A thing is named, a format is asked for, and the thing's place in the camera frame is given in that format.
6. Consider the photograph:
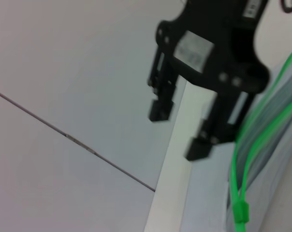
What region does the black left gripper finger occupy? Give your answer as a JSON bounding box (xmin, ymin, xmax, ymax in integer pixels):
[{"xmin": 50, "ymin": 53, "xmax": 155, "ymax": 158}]
[
  {"xmin": 184, "ymin": 91, "xmax": 258, "ymax": 162},
  {"xmin": 147, "ymin": 44, "xmax": 178, "ymax": 123}
]

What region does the clear document bag green zip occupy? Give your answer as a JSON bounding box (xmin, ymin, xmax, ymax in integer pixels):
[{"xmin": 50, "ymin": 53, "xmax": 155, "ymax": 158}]
[{"xmin": 184, "ymin": 43, "xmax": 292, "ymax": 232}]

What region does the green zip slider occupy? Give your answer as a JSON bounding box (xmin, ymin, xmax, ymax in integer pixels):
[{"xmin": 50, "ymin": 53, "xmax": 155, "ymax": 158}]
[{"xmin": 234, "ymin": 201, "xmax": 250, "ymax": 225}]

